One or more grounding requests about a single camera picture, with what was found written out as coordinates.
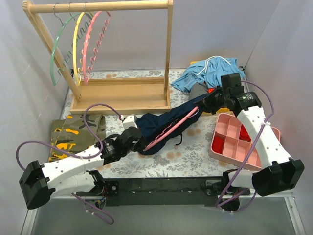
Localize navy blue shorts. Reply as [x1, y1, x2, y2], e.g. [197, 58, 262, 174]
[136, 94, 206, 155]

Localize pink hanger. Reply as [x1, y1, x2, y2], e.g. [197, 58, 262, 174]
[82, 11, 111, 85]
[144, 106, 199, 151]

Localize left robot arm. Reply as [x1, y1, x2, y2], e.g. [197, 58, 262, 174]
[19, 127, 146, 210]

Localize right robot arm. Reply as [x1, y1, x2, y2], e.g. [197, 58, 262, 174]
[200, 73, 305, 196]

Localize light blue shorts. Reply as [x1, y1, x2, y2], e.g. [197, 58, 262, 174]
[171, 56, 245, 92]

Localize camouflage shorts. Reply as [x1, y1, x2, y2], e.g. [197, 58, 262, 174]
[48, 114, 97, 162]

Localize green hanger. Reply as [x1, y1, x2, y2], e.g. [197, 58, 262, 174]
[50, 12, 94, 86]

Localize yellow hanger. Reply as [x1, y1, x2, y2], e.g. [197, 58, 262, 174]
[72, 12, 94, 86]

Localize yellow plastic tray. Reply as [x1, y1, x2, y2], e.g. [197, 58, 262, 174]
[190, 61, 235, 117]

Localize grey garment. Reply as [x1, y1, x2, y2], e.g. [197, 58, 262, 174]
[189, 83, 208, 100]

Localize red cloth in organizer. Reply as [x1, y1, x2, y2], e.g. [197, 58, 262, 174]
[211, 136, 224, 154]
[239, 125, 251, 142]

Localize pink divided organizer tray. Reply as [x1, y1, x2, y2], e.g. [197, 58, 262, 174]
[209, 112, 281, 171]

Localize wooden clothes rack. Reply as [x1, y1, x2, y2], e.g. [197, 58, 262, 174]
[22, 0, 174, 115]

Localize floral table mat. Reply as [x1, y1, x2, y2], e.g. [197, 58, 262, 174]
[47, 69, 259, 179]

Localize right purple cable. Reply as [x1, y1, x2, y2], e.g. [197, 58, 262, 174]
[215, 80, 275, 212]

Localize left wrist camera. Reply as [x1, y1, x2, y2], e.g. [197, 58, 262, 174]
[121, 114, 137, 129]

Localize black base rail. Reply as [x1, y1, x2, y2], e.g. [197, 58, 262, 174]
[83, 176, 255, 212]

